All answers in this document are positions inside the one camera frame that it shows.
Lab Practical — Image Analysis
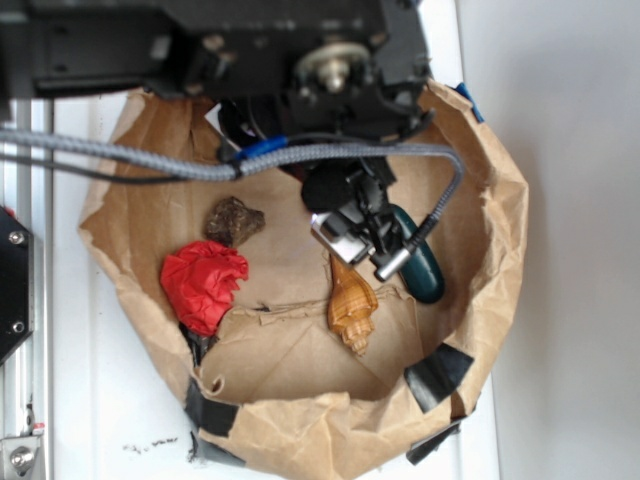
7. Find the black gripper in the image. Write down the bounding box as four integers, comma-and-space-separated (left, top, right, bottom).
149, 1, 432, 211

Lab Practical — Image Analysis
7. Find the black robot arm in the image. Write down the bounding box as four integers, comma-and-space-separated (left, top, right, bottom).
1, 1, 433, 183

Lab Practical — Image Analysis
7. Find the brown rough rock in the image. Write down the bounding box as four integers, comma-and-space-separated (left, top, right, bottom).
204, 196, 266, 248

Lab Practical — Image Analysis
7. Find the orange spiral seashell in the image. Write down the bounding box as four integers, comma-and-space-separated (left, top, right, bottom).
327, 255, 379, 356

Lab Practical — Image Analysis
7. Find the brown paper bag basin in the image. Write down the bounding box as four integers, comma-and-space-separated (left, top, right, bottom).
79, 82, 529, 479

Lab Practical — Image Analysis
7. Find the dark green oval soap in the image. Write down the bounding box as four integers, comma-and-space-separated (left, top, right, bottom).
391, 204, 445, 304

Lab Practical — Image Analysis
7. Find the crumpled red paper ball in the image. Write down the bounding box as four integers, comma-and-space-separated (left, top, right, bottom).
160, 240, 249, 337

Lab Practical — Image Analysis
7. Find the black mounting plate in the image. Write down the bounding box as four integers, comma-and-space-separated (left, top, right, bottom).
0, 206, 34, 365

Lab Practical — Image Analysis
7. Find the grey braided cable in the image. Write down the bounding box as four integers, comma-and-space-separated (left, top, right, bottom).
0, 127, 466, 251

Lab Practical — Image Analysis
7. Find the aluminium frame rail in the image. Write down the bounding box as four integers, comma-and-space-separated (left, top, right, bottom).
0, 97, 55, 480

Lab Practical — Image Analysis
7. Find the silver corner bracket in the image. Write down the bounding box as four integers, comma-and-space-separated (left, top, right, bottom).
1, 436, 45, 480

